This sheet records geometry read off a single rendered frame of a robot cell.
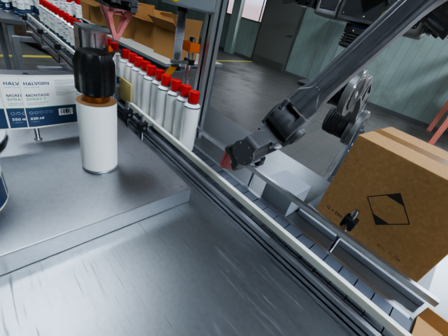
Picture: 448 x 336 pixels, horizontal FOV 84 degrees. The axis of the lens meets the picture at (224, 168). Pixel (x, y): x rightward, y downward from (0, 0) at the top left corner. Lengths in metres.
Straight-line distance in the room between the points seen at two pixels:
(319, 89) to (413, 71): 7.24
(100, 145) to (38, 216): 0.20
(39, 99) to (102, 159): 0.25
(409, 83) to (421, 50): 0.73
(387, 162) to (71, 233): 0.73
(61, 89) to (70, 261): 0.48
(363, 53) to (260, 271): 0.49
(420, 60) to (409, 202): 7.09
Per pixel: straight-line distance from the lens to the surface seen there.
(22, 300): 0.59
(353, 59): 0.55
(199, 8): 0.93
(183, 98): 0.84
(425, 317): 0.80
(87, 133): 0.68
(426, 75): 7.75
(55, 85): 0.85
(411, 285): 0.64
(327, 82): 0.55
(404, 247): 0.79
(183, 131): 0.83
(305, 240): 0.68
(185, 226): 0.67
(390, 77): 7.81
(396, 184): 0.74
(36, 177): 0.75
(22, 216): 0.65
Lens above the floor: 1.32
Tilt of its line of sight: 32 degrees down
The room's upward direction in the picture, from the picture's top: 15 degrees clockwise
